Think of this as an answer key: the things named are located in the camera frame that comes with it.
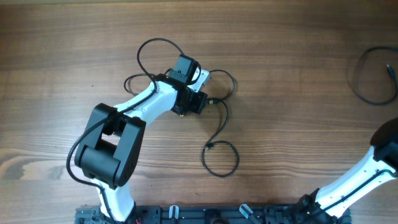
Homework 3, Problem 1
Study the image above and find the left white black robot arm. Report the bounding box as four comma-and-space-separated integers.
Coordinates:
67, 55, 210, 223

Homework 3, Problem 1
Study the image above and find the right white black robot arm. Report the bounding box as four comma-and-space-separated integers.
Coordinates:
292, 118, 397, 223

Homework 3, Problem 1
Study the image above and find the left camera black cable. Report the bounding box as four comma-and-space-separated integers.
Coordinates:
65, 37, 187, 223

